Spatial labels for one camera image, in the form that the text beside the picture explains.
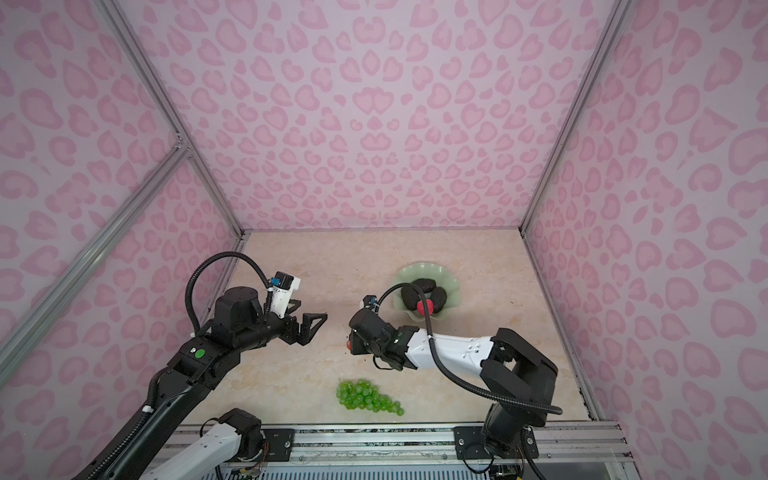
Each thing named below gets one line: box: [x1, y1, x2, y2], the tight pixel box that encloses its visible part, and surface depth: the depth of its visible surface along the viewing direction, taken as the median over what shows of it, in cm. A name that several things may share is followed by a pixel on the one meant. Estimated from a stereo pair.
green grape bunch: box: [336, 378, 405, 416], surface depth 78 cm
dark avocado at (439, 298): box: [430, 286, 447, 314], surface depth 100 cm
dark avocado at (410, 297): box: [400, 286, 420, 310], surface depth 98 cm
